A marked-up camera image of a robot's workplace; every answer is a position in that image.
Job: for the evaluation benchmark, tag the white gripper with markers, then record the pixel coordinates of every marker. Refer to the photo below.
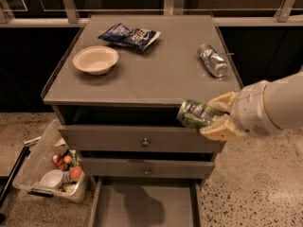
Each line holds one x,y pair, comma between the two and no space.
251,109

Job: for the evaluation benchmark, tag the green soda can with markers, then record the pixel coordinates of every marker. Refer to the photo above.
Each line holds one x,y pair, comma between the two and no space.
195,115

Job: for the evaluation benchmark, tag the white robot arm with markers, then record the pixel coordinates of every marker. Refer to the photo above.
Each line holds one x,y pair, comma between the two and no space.
284,101

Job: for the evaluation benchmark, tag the silver blue soda can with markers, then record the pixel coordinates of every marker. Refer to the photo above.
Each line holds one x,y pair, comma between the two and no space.
213,62

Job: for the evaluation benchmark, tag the grey drawer cabinet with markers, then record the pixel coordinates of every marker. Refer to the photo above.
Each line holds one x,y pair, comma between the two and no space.
144,89

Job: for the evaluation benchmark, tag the grey open bottom drawer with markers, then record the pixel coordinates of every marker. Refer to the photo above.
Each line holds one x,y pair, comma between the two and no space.
146,202

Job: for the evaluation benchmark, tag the grey middle drawer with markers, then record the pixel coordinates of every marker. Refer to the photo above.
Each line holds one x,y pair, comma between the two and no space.
146,168

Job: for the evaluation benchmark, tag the grey top drawer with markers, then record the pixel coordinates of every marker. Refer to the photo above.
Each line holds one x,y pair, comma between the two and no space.
144,139

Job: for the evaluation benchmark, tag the blue chip bag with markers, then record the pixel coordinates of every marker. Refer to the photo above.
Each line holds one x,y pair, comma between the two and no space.
137,38

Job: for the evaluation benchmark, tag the white paper bowl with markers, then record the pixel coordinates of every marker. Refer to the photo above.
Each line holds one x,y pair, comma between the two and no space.
96,60

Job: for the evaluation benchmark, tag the orange fruit in bin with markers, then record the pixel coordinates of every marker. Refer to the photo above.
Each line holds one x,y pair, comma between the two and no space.
75,173

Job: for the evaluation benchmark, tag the red snack packet in bin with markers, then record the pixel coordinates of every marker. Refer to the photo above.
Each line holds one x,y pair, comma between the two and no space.
59,163

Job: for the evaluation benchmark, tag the clear plastic storage bin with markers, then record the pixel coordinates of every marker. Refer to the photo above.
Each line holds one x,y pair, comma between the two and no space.
38,163

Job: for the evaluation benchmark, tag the white cup in bin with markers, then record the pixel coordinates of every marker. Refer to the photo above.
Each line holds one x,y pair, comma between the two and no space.
52,179

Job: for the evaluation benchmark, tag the black bar on floor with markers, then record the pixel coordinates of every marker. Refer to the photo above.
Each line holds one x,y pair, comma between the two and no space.
6,181

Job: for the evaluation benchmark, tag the metal railing frame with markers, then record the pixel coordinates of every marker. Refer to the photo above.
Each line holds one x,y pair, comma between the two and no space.
41,13

